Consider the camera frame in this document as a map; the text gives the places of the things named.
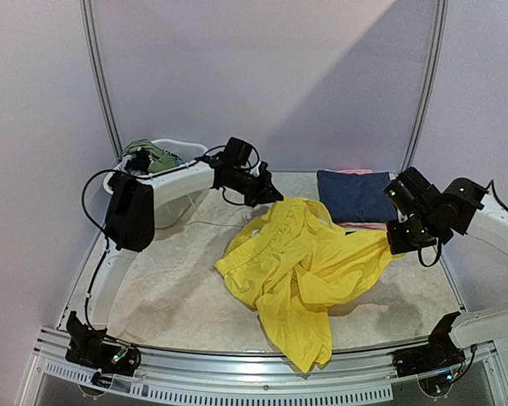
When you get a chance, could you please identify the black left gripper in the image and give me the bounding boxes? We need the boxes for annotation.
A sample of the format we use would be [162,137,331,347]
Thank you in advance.
[227,167,283,206]

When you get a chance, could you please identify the yellow shorts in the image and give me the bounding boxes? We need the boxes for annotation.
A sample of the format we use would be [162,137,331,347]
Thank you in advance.
[215,198,397,373]

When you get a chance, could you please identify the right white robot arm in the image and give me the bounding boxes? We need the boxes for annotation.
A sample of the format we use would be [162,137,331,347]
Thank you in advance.
[384,167,508,369]

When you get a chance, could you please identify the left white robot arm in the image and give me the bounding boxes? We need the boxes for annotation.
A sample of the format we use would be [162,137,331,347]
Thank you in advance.
[66,154,284,367]

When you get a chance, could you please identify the white plastic laundry basket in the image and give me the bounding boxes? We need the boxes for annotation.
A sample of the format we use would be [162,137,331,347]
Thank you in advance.
[102,139,213,229]

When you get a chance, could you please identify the folded pink garment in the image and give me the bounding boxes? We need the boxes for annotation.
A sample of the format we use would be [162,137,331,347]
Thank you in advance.
[337,169,386,231]

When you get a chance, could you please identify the folded navy blue garment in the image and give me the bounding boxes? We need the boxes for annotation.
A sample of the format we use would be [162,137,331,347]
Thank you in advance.
[316,170,398,223]

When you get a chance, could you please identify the green garment in basket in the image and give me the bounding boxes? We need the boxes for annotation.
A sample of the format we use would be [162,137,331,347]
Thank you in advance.
[119,140,184,175]

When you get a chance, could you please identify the black garment in basket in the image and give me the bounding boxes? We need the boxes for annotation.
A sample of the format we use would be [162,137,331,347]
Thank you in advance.
[124,151,151,175]

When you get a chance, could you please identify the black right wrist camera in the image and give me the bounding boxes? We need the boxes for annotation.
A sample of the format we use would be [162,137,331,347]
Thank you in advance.
[384,167,430,215]

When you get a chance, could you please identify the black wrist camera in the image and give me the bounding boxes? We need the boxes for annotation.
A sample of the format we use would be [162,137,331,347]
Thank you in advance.
[384,167,430,215]
[221,137,257,168]

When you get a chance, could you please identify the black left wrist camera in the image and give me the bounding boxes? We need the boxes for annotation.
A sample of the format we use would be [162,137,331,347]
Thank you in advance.
[221,137,257,168]

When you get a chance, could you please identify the white drawstring cord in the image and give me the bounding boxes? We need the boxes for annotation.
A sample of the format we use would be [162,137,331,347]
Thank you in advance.
[181,189,255,229]

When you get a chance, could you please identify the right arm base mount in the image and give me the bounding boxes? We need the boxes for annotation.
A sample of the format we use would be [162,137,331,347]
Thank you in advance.
[391,332,478,382]

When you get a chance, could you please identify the aluminium front rail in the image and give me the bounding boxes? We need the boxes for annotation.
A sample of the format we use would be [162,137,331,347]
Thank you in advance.
[19,328,508,405]

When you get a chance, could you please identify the right aluminium frame post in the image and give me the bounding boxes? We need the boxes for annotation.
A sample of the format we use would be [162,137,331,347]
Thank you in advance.
[400,0,448,172]

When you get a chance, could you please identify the aluminium frame post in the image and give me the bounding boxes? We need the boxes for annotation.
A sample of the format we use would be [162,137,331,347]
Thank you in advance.
[80,0,122,159]
[400,0,448,172]

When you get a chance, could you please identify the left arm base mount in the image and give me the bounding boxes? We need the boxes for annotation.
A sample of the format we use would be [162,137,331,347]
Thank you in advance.
[65,311,141,376]

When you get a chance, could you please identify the left aluminium frame post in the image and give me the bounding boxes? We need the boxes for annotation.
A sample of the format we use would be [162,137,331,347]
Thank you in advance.
[80,0,122,159]

